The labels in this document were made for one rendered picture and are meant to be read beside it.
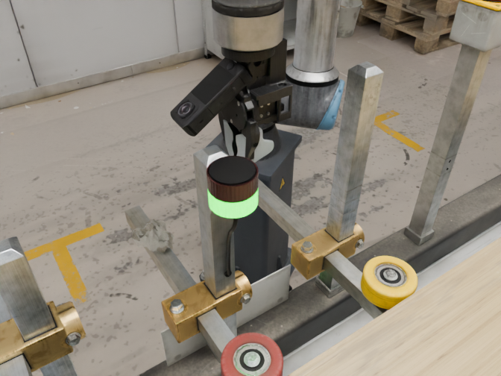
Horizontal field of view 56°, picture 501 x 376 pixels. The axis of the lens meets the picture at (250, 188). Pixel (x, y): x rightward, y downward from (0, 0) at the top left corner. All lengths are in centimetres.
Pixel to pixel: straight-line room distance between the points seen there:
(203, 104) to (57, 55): 271
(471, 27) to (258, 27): 39
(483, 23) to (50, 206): 200
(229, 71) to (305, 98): 71
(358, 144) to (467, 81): 25
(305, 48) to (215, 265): 77
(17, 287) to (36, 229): 174
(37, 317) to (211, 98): 33
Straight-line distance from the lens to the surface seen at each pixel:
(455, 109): 92
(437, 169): 99
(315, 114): 134
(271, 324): 91
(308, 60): 130
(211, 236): 63
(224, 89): 61
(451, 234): 116
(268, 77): 66
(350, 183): 77
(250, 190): 53
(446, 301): 74
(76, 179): 252
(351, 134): 72
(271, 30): 60
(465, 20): 86
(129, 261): 202
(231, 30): 59
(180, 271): 78
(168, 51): 354
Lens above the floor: 145
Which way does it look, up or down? 39 degrees down
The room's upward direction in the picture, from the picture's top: straight up
